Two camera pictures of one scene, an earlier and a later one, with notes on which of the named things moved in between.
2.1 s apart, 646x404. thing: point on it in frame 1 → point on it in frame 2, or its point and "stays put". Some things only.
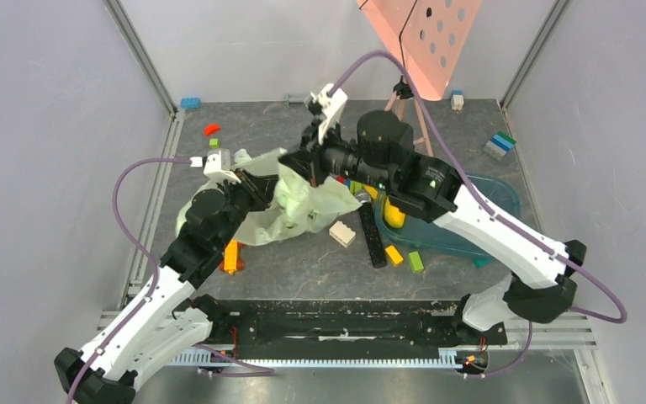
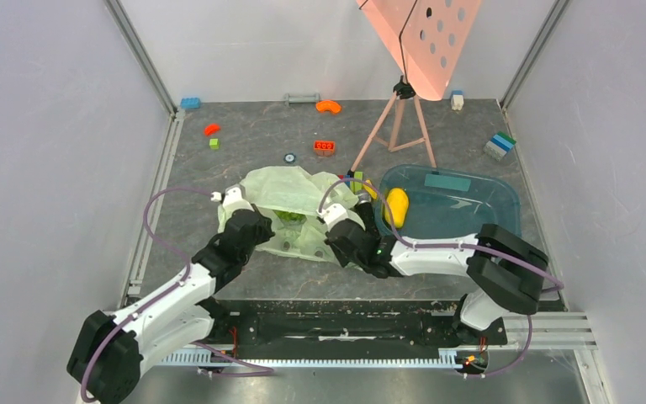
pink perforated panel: (427, 36) stays put
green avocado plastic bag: (182, 208) → (290, 198)
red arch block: (211, 129) stays put
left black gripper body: (247, 194) → (262, 235)
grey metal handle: (288, 99) stays put
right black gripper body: (309, 162) → (340, 240)
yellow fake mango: (394, 216) stays put
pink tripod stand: (402, 92) stays put
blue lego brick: (190, 103) stays put
